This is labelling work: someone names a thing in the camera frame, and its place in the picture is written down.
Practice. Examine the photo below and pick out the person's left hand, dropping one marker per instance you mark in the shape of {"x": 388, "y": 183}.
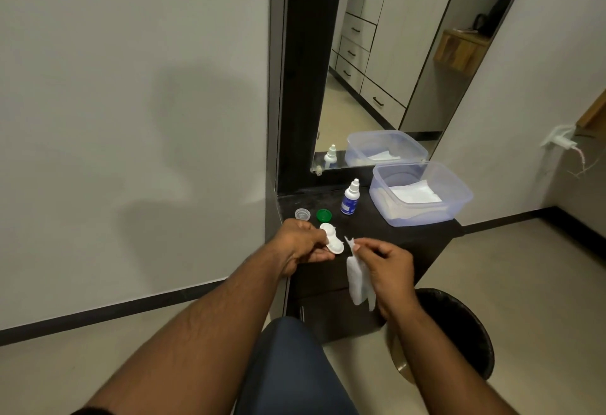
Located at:
{"x": 298, "y": 244}

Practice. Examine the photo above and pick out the person's right hand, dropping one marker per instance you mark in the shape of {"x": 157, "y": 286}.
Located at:
{"x": 393, "y": 277}

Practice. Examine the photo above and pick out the translucent lens case cap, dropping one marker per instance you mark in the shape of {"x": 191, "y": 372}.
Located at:
{"x": 302, "y": 214}

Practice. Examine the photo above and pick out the white tissue sheet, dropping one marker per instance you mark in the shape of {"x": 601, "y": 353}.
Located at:
{"x": 357, "y": 282}

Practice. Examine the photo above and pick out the white contact lens case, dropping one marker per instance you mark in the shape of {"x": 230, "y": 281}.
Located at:
{"x": 336, "y": 246}

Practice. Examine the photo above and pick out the green lens case cap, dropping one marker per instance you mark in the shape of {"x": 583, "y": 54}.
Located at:
{"x": 324, "y": 215}

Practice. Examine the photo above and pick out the small solution dropper bottle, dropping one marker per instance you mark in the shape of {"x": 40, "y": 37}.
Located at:
{"x": 350, "y": 201}

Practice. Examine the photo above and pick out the person's left forearm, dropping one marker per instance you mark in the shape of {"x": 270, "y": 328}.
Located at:
{"x": 199, "y": 343}

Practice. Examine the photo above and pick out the person's right forearm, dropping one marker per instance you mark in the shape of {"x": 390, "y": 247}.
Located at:
{"x": 440, "y": 372}

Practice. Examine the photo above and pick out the clear plastic container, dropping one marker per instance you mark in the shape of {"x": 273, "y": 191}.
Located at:
{"x": 421, "y": 218}

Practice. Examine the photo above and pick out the black dresser cabinet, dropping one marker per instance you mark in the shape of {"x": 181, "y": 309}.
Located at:
{"x": 331, "y": 320}

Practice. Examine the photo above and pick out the trash bin with black liner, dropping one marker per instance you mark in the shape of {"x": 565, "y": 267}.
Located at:
{"x": 464, "y": 324}

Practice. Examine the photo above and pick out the stack of white tissues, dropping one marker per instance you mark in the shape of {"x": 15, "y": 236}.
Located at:
{"x": 416, "y": 193}

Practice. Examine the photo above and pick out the dark blue trousers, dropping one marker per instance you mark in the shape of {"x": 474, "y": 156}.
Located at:
{"x": 293, "y": 372}

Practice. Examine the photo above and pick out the dresser mirror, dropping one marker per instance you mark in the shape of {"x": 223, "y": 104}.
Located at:
{"x": 341, "y": 111}

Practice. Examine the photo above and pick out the black shirt sleeve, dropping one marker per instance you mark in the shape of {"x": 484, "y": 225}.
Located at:
{"x": 90, "y": 413}

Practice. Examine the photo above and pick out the wooden wall shelf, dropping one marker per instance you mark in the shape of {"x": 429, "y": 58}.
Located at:
{"x": 594, "y": 116}

